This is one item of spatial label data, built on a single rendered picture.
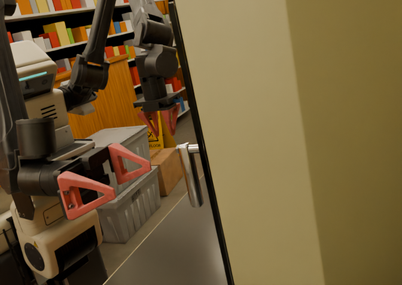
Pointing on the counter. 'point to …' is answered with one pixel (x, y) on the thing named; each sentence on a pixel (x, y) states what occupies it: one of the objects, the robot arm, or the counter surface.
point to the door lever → (191, 172)
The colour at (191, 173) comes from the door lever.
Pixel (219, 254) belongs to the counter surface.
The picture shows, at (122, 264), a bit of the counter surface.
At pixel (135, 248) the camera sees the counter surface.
